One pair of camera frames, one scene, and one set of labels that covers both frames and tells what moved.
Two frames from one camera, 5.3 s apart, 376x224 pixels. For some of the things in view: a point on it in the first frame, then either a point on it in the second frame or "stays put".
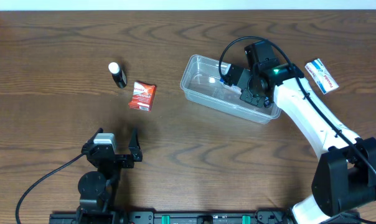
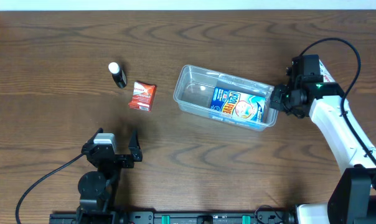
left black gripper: [126, 162] stays put
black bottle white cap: [117, 74] stays put
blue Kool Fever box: [235, 88] → [245, 105]
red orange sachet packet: [142, 96] stays put
